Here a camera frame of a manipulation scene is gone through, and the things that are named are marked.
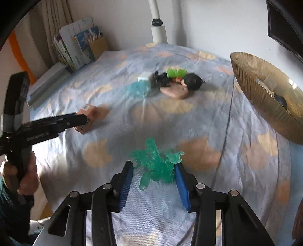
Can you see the person's left forearm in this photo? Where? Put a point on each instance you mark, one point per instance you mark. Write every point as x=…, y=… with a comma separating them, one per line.
x=11, y=217

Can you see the white pole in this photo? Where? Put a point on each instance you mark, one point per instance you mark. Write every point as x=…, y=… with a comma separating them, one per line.
x=158, y=30

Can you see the tan pencil holder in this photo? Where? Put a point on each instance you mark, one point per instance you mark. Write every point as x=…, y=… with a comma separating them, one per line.
x=99, y=48

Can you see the orange cardboard box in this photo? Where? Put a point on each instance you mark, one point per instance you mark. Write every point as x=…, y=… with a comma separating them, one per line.
x=88, y=113

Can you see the printed blanket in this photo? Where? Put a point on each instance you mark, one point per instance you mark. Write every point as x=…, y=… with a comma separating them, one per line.
x=201, y=123

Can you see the small black toy figure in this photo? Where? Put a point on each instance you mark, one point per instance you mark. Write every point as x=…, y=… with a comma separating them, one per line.
x=162, y=79

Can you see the row of upright books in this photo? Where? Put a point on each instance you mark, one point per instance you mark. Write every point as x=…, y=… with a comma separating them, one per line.
x=73, y=47

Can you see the black-haired doll figurine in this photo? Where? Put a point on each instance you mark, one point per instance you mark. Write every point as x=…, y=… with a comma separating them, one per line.
x=193, y=81

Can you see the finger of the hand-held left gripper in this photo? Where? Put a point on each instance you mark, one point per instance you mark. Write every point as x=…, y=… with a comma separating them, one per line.
x=59, y=123

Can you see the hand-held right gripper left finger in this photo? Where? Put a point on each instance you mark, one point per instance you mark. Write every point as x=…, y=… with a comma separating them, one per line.
x=125, y=186

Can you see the blue translucent figure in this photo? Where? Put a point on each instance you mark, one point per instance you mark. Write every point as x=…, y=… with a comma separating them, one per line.
x=137, y=89

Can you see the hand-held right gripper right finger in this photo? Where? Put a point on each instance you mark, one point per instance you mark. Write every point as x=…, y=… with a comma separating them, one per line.
x=182, y=189

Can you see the clear plastic piece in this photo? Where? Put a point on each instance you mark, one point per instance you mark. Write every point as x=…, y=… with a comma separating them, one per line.
x=267, y=83

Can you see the lime green translucent figure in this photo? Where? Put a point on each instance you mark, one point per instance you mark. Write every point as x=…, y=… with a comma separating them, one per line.
x=176, y=72

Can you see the person's left hand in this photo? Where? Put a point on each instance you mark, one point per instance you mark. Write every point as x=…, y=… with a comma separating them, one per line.
x=29, y=182

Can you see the pink rounded toy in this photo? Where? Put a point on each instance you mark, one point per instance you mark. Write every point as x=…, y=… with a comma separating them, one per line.
x=174, y=91

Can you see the teal green translucent figure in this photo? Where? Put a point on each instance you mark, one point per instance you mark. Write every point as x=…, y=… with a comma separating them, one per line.
x=156, y=163

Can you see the stack of flat books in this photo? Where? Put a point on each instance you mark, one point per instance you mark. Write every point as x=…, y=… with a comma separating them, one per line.
x=47, y=85

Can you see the golden ribbed bowl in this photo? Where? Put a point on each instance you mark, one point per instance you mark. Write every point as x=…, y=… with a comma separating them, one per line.
x=258, y=101

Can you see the bunch of pencils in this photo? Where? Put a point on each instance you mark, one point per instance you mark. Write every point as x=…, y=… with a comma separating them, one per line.
x=94, y=33

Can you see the orange strip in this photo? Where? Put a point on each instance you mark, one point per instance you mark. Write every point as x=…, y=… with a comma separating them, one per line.
x=20, y=54

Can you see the beige curtain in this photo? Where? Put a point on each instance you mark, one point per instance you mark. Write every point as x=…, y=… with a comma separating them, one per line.
x=56, y=16

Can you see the small black item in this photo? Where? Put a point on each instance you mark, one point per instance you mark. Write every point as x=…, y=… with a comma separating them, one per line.
x=281, y=100

